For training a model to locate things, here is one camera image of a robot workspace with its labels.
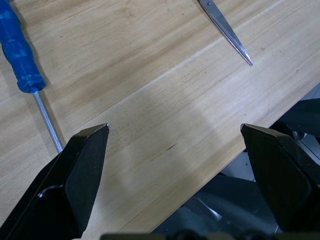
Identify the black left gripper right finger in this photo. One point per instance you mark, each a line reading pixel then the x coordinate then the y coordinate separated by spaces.
pixel 280 180

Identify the silver steel scissors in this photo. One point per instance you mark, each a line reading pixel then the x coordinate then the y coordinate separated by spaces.
pixel 225 27

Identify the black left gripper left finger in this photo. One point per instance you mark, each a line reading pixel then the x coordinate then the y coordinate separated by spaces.
pixel 62 185

